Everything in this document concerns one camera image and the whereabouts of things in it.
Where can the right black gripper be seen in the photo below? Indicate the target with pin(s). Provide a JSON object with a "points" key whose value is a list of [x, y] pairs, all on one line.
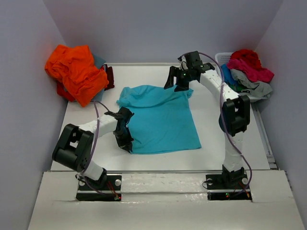
{"points": [[175, 72]]}

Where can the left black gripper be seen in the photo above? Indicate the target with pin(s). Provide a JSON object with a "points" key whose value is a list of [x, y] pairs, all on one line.
{"points": [[126, 144]]}

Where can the teal t shirt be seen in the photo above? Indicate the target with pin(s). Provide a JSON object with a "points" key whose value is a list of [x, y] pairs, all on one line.
{"points": [[162, 120]]}

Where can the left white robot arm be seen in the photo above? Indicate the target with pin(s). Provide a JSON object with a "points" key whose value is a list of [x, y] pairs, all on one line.
{"points": [[76, 145]]}

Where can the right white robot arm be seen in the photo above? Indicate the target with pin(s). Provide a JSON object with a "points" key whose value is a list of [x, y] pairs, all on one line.
{"points": [[233, 121]]}

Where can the white plastic laundry basket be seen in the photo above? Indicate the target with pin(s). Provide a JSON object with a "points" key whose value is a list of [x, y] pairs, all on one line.
{"points": [[223, 58]]}

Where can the blue t shirt in basket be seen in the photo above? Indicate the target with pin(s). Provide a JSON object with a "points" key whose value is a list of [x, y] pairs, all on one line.
{"points": [[228, 76]]}

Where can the green garment in basket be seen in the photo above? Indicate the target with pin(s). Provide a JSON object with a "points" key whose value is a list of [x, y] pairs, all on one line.
{"points": [[242, 89]]}

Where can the dark red folded shirt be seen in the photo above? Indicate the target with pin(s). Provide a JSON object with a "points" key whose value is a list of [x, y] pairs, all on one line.
{"points": [[110, 77]]}

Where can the red t shirt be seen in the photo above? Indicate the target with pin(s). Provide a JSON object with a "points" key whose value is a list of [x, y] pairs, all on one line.
{"points": [[249, 56]]}

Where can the grey t shirt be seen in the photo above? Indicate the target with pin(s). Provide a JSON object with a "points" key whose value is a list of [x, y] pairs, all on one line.
{"points": [[258, 89]]}

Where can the magenta t shirt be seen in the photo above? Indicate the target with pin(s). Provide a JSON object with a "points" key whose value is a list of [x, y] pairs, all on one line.
{"points": [[252, 74]]}

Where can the orange t shirt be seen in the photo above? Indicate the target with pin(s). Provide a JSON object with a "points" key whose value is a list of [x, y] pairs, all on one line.
{"points": [[73, 67]]}

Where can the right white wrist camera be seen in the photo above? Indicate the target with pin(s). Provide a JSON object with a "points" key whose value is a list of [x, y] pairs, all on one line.
{"points": [[182, 63]]}

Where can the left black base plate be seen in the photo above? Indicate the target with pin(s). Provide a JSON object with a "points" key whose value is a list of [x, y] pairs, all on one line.
{"points": [[109, 191]]}

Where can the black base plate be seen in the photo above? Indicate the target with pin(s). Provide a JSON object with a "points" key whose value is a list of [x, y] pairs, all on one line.
{"points": [[217, 190], [109, 191]]}

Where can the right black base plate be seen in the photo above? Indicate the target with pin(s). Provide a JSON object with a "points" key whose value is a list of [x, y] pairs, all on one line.
{"points": [[217, 190]]}

